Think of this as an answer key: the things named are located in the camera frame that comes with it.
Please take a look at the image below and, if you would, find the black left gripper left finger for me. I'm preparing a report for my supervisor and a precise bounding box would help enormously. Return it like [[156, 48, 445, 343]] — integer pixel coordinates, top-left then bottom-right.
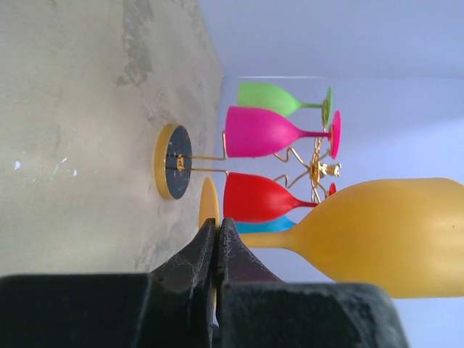
[[1, 219, 217, 347]]

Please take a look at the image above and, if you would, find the pink wine glass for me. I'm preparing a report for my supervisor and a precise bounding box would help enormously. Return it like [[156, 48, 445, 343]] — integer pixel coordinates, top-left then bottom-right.
[[224, 106, 341, 159]]

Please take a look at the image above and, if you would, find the yellow wine glass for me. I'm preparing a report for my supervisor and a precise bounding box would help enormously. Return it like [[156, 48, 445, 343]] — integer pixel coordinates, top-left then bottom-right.
[[198, 176, 464, 320]]

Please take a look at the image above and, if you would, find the red wine glass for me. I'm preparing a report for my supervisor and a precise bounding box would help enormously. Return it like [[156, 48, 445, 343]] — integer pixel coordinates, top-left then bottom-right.
[[223, 173, 318, 223]]

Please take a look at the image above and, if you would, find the green wine glass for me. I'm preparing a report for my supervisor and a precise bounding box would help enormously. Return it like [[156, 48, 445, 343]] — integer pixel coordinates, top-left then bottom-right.
[[237, 82, 333, 127]]

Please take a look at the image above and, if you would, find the blue wine glass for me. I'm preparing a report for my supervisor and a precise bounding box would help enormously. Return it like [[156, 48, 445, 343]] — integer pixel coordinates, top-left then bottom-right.
[[235, 215, 296, 233]]

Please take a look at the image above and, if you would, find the gold wire glass rack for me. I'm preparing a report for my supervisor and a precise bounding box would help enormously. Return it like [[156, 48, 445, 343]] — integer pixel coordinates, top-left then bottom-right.
[[153, 123, 341, 204]]

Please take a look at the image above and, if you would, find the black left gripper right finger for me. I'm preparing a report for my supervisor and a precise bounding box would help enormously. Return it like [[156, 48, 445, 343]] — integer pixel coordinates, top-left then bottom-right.
[[217, 218, 409, 347]]

